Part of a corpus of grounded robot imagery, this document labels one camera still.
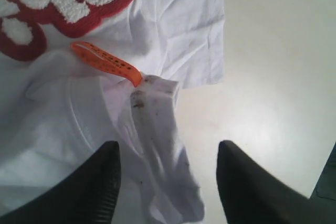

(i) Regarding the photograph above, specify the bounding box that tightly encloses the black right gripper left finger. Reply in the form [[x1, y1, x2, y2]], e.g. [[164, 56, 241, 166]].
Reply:
[[1, 141, 120, 223]]

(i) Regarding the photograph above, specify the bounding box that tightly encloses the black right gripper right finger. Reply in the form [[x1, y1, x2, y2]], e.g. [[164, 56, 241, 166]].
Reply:
[[216, 140, 335, 223]]

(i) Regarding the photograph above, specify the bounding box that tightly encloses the white t-shirt with red logo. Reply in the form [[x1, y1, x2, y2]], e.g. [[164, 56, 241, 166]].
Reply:
[[1, 0, 225, 223]]

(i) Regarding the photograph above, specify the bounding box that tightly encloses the orange garment tag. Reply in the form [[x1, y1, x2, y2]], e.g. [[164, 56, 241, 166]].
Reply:
[[70, 41, 143, 87]]

